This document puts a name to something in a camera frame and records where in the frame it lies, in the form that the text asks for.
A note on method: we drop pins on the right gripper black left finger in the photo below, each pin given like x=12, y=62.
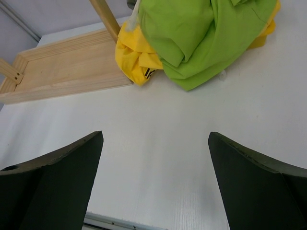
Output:
x=51, y=192

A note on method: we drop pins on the light grey shorts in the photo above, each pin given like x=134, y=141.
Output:
x=131, y=3

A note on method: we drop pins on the wooden clothes rack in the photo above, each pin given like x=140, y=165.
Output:
x=83, y=63

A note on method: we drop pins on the lime green shorts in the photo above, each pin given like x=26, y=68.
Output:
x=197, y=39

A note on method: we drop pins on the yellow shorts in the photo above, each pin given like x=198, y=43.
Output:
x=138, y=60

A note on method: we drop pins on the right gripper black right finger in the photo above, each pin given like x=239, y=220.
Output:
x=258, y=192

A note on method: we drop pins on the aluminium mounting rail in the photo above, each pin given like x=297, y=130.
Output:
x=99, y=222

